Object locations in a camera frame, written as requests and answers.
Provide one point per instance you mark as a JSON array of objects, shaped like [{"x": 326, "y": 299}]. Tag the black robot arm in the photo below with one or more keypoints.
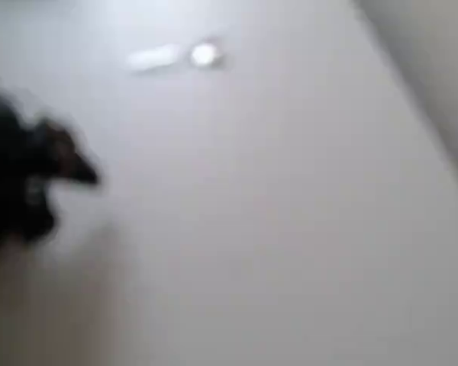
[{"x": 4, "y": 152}]

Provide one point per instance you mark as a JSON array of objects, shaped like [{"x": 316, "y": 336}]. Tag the silver metal spoon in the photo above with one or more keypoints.
[{"x": 204, "y": 55}]

